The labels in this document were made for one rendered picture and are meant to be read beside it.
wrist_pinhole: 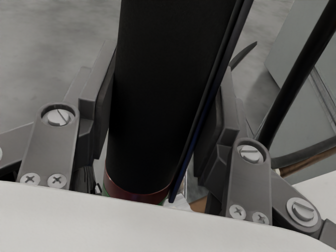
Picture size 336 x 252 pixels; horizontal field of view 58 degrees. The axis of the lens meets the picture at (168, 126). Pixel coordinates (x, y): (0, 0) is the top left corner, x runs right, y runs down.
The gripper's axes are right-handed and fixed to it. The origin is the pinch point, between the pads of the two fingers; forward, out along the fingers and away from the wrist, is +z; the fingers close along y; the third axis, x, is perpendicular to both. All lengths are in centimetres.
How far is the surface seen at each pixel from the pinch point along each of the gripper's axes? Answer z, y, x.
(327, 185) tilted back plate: 24, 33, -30
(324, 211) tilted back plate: 19.4, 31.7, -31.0
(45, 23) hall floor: 281, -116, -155
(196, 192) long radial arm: 26, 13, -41
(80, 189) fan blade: 29, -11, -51
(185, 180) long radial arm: 27.1, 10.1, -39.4
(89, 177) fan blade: 23.5, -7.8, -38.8
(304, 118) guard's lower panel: 96, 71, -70
